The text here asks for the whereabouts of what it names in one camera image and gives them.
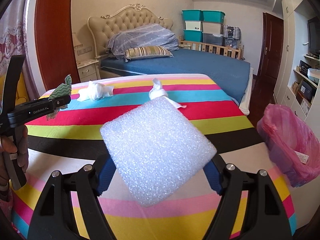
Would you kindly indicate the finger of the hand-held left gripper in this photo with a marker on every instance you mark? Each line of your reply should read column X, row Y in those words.
column 61, row 102

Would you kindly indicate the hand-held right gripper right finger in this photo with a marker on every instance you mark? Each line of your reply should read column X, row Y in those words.
column 212, row 177

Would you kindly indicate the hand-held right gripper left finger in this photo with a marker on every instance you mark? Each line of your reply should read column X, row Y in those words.
column 106, row 177

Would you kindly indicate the green zigzag patterned wrapper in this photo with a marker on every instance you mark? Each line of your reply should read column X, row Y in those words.
column 60, row 88

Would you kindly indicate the white square foam sheet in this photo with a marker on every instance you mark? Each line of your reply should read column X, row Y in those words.
column 157, row 150

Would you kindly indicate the purple waste bin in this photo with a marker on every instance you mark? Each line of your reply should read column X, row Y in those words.
column 277, row 152

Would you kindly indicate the pink plastic bin liner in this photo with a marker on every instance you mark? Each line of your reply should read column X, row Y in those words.
column 287, row 127

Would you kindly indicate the person's left hand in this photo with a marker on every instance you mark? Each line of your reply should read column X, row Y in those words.
column 23, row 147

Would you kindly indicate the yellow armchair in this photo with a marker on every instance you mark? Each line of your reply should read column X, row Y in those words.
column 21, row 90

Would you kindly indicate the colourful striped tablecloth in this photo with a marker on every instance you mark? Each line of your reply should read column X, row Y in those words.
column 75, row 135

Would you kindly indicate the crumpled white tissue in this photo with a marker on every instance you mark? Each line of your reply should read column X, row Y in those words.
column 96, row 91

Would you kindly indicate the cream nightstand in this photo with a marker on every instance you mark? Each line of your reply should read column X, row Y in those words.
column 87, row 71

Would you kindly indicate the red-brown wooden panel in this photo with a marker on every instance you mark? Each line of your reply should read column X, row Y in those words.
column 55, row 35

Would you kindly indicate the pink lace curtain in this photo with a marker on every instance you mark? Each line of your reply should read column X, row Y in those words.
column 15, row 30

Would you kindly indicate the white printed paper tag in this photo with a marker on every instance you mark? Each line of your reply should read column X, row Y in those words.
column 302, row 157

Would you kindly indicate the knotted white tissue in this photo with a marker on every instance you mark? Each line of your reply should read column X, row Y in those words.
column 157, row 90

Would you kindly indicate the gold striped cushion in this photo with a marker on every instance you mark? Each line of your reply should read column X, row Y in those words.
column 150, row 52

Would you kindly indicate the beige tufted headboard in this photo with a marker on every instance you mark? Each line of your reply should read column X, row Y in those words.
column 125, row 22

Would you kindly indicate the grey-blue patterned pillow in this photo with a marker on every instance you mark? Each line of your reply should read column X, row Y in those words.
column 145, row 37

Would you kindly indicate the bed with blue sheet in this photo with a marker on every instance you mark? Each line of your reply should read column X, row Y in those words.
column 205, row 67

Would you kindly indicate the cardboard box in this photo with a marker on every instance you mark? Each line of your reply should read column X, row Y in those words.
column 305, row 106

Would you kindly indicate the brown paper bag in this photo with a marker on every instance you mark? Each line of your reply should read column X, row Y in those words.
column 295, row 87

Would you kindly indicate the black safe box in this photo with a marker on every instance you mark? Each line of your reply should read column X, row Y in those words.
column 307, row 90

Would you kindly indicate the grey clear storage box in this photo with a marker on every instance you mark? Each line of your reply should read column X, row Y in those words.
column 212, row 39

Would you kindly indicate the teal storage box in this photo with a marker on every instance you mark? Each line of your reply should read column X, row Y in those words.
column 192, row 15
column 213, row 16
column 193, row 36

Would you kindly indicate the black electronic device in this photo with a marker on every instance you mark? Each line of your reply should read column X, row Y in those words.
column 305, row 68

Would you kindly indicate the white wardrobe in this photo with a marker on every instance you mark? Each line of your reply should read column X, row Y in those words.
column 287, row 55

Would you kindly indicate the black white checked bag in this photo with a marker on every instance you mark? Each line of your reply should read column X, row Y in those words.
column 232, row 35

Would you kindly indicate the white printer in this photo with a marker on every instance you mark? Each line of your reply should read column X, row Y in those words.
column 314, row 75

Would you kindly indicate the dark brown door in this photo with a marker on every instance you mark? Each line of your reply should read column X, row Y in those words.
column 271, row 45

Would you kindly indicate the beige storage box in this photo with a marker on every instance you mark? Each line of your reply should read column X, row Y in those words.
column 212, row 27

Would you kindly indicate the white storage box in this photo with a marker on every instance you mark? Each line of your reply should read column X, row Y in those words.
column 193, row 25

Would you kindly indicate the black television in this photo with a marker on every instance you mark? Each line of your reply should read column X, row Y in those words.
column 314, row 36

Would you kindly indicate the wooden crib rail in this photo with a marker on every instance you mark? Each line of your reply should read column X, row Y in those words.
column 212, row 48

